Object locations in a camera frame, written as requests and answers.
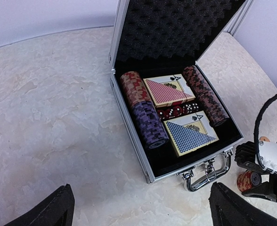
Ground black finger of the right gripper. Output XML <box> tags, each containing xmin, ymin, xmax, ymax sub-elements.
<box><xmin>242</xmin><ymin>180</ymin><xmax>277</xmax><ymax>202</ymax></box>

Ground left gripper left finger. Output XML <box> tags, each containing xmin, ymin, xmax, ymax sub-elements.
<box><xmin>7</xmin><ymin>184</ymin><xmax>75</xmax><ymax>226</ymax></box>

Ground left chip row in case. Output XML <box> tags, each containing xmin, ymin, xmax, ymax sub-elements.
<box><xmin>120</xmin><ymin>71</ymin><xmax>169</xmax><ymax>149</ymax></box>

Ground orange big blind button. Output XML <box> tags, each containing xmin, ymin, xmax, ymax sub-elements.
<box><xmin>259</xmin><ymin>136</ymin><xmax>270</xmax><ymax>142</ymax></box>

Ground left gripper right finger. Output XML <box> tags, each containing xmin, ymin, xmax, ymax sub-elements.
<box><xmin>209</xmin><ymin>182</ymin><xmax>277</xmax><ymax>226</ymax></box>

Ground red playing card deck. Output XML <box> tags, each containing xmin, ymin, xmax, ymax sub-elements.
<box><xmin>143</xmin><ymin>74</ymin><xmax>195</xmax><ymax>108</ymax></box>

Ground red dice in case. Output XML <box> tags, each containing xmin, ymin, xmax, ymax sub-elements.
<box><xmin>157</xmin><ymin>102</ymin><xmax>201</xmax><ymax>121</ymax></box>

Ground aluminium poker case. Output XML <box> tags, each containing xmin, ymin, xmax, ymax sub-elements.
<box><xmin>109</xmin><ymin>0</ymin><xmax>244</xmax><ymax>192</ymax></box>

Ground blue playing card deck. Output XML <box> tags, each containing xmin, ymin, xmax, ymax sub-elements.
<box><xmin>163</xmin><ymin>111</ymin><xmax>219</xmax><ymax>157</ymax></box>

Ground right rear aluminium post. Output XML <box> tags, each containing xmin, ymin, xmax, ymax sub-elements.
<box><xmin>223</xmin><ymin>0</ymin><xmax>254</xmax><ymax>36</ymax></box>

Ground chip row in case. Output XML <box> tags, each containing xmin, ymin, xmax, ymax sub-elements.
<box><xmin>182</xmin><ymin>65</ymin><xmax>229</xmax><ymax>127</ymax></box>
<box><xmin>120</xmin><ymin>71</ymin><xmax>169</xmax><ymax>149</ymax></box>

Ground right chip row in case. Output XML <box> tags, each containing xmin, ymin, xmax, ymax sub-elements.
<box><xmin>182</xmin><ymin>65</ymin><xmax>229</xmax><ymax>127</ymax></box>

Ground red poker chip stack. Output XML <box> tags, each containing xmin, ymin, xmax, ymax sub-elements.
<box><xmin>236</xmin><ymin>170</ymin><xmax>262</xmax><ymax>192</ymax></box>

